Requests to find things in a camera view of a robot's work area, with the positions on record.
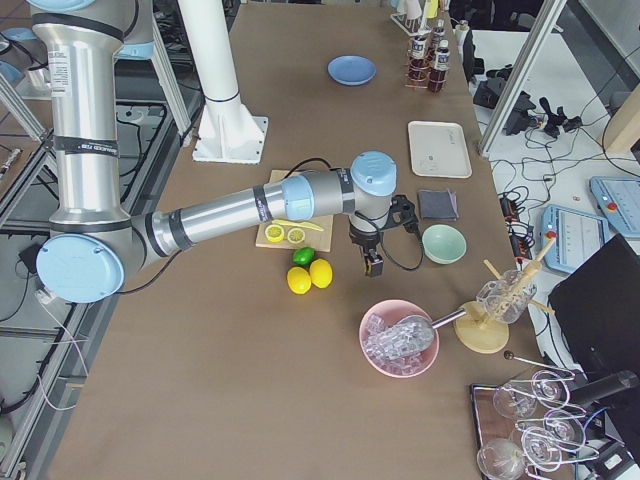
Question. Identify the yellow plastic knife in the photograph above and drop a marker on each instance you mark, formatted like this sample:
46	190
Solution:
299	224

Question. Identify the wine glass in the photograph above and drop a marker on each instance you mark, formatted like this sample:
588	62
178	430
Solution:
501	459
550	389
515	400

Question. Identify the wooden cutting board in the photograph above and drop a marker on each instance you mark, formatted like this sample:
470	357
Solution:
319	241

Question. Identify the blue teach pendant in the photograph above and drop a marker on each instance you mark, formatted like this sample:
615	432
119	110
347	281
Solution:
578	236
616	195

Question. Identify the aluminium frame post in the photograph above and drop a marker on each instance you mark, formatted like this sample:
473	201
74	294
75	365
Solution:
542	27

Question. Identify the green lime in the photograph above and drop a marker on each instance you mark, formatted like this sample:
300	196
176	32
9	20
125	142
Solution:
303	256

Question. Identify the glass mug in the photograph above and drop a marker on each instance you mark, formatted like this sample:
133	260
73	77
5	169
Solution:
503	300

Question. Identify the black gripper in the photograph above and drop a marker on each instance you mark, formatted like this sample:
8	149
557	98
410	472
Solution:
364	239

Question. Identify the dark drink bottle white cap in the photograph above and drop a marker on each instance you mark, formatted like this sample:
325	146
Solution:
417	63

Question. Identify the green ceramic bowl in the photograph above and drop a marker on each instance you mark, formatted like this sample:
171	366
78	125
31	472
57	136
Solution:
444	244

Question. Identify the metal ice scoop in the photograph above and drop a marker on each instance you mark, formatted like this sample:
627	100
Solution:
411	335

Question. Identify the whole yellow lemon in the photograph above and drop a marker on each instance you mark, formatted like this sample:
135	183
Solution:
298	280
321	273

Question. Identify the pink bowl of ice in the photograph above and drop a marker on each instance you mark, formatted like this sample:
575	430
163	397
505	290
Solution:
378	318

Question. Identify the grey folded cloth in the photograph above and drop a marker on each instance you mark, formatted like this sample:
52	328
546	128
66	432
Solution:
438	205

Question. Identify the cream rectangular tray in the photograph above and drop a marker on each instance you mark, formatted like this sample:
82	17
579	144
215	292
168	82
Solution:
438	150

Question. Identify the lemon half slice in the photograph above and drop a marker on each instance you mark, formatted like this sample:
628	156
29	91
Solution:
296	235
274	233

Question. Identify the white camera mast base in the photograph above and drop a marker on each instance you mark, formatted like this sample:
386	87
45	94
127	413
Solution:
228	132

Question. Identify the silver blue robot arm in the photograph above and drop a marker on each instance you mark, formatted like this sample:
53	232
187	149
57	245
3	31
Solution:
96	245

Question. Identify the copper wire bottle rack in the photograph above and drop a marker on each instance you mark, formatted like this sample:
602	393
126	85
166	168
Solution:
430	53

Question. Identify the wooden cup tree stand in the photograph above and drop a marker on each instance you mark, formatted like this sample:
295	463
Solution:
477	330

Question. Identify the blue round plate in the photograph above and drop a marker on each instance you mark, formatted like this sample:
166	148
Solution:
351	70

